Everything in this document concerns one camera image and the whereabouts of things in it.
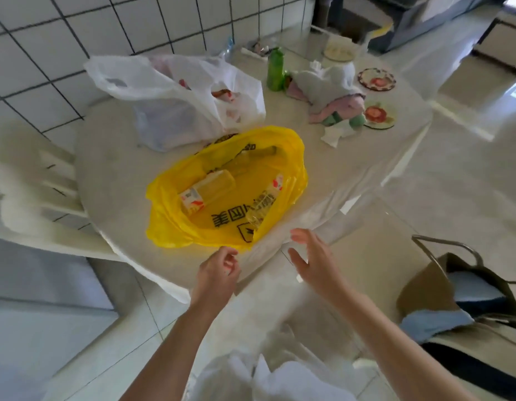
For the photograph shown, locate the person's left hand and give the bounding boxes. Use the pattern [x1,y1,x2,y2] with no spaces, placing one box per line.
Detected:
[190,246,242,316]

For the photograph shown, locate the person's right hand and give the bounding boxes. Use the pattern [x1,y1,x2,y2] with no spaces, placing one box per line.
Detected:
[287,228,350,306]

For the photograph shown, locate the yellow plastic bag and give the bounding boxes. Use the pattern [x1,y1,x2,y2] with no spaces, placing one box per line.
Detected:
[145,125,309,252]

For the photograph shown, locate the red label water bottle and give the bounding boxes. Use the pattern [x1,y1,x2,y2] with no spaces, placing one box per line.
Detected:
[179,169,237,217]
[244,174,286,230]

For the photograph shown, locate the white refrigerator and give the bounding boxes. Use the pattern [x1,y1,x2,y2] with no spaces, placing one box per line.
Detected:
[0,237,119,401]

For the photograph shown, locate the white plastic bag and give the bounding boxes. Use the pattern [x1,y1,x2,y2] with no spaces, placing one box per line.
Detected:
[83,53,267,153]

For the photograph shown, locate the person's right forearm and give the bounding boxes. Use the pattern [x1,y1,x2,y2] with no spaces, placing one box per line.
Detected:
[331,283,480,401]

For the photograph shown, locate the person's left forearm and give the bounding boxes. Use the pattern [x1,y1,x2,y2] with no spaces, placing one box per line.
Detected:
[120,302,217,401]

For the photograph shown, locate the brown paper bag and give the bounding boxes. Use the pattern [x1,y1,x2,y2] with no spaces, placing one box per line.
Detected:
[396,234,516,330]

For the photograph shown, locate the green bag roll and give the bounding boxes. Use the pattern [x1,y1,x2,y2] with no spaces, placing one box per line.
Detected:
[266,47,286,92]

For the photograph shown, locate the white cushioned chair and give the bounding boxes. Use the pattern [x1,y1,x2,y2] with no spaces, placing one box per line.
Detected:
[237,195,516,401]

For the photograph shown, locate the light blue cloth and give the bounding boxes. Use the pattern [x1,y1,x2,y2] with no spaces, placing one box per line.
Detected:
[399,271,507,345]

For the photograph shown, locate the white crumpled tissue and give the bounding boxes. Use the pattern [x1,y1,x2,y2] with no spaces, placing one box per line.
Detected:
[320,120,359,149]

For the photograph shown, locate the round dining table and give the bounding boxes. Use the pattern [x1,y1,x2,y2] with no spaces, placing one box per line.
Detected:
[74,33,434,305]

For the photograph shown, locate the green towel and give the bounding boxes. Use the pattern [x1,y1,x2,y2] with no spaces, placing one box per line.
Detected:
[323,112,367,129]

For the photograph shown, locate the yellow rim round coaster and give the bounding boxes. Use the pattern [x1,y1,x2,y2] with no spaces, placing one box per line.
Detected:
[362,102,397,131]

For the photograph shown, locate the red rim round coaster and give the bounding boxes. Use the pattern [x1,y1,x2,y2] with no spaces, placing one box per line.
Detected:
[357,67,397,92]

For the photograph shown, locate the white slatted chair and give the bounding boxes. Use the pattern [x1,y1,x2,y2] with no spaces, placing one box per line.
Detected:
[0,120,125,263]

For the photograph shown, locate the small clear blue-cap bottle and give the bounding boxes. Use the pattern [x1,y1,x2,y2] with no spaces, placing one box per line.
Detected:
[218,35,236,63]

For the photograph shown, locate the small yellow object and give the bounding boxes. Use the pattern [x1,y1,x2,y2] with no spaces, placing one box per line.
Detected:
[366,22,394,38]

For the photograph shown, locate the dark low furniture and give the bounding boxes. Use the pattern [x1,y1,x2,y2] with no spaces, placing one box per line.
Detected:
[314,0,492,55]

